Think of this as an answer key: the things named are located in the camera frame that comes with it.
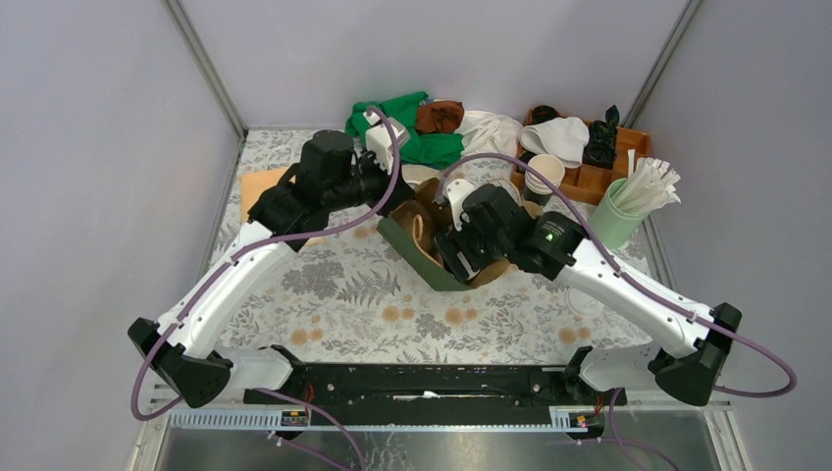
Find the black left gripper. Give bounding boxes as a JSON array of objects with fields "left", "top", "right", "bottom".
[{"left": 326, "top": 146, "right": 417, "bottom": 219}]

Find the green paper bag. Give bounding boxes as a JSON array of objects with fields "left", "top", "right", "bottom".
[{"left": 378, "top": 178, "right": 509, "bottom": 292}]

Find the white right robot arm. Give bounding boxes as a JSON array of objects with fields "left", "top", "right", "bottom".
[{"left": 435, "top": 179, "right": 742, "bottom": 406}]

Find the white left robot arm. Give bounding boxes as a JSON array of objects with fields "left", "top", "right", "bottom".
[{"left": 129, "top": 125, "right": 412, "bottom": 408}]

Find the green cloth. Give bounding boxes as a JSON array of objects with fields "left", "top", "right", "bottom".
[{"left": 344, "top": 91, "right": 463, "bottom": 169}]

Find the stack of paper cups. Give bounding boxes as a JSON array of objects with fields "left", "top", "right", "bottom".
[{"left": 522, "top": 154, "right": 565, "bottom": 207}]

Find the brown cloth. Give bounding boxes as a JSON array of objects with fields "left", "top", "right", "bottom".
[{"left": 415, "top": 100, "right": 465, "bottom": 134}]

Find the white cloth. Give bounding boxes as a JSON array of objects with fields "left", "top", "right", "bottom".
[{"left": 456, "top": 110, "right": 523, "bottom": 157}]

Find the white folded towel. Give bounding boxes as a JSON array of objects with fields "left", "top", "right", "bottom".
[{"left": 519, "top": 117, "right": 590, "bottom": 169}]

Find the green straw holder cup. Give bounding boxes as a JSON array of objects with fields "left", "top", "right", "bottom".
[{"left": 589, "top": 179, "right": 648, "bottom": 249}]

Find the floral table mat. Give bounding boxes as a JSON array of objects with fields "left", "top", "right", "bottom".
[{"left": 182, "top": 129, "right": 681, "bottom": 367}]

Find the black crumpled bag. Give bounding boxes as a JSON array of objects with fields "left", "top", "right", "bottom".
[{"left": 583, "top": 105, "right": 620, "bottom": 170}]

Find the white paper straws bundle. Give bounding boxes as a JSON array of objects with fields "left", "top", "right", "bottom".
[{"left": 611, "top": 149, "right": 681, "bottom": 215}]

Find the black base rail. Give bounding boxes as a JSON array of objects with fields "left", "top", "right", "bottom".
[{"left": 280, "top": 363, "right": 627, "bottom": 427}]

